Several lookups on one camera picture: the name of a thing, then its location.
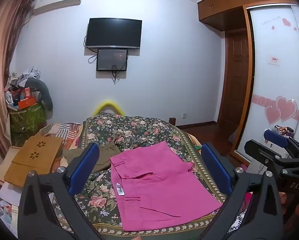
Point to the yellow foam padding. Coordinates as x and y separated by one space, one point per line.
108 104

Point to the white heart-print wardrobe door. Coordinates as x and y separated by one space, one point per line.
274 80

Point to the pile of clothes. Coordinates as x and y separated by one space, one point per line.
27 76

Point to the pink striped curtain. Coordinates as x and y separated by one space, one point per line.
2 67

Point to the striped blanket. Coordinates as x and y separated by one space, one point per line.
62 130

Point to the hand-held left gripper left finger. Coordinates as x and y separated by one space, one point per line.
85 165

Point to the olive green pants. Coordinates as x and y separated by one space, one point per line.
107 156

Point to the dark floral blanket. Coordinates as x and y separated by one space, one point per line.
139 132

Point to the orange box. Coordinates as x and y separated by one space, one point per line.
27 103

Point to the small black wall monitor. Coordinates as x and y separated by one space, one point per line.
112 60

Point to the wooden overhead cabinet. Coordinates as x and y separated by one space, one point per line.
227 7

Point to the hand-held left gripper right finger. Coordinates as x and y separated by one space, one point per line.
215 166

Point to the wooden lap desk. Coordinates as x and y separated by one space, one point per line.
32 160

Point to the green patterned bag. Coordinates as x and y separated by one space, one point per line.
27 118

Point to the pink pants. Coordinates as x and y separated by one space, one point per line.
159 192

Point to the wooden bed post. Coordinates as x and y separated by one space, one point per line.
172 120

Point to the white wall socket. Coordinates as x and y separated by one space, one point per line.
183 115

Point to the white air conditioner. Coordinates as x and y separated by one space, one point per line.
57 1

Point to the pile of papers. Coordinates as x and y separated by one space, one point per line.
7 205

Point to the black wall television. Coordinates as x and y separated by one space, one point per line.
113 33

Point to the brown wooden door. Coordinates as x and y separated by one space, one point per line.
235 80

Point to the grey long pillow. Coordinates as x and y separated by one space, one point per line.
43 90

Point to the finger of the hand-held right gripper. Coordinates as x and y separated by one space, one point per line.
259 150
274 136

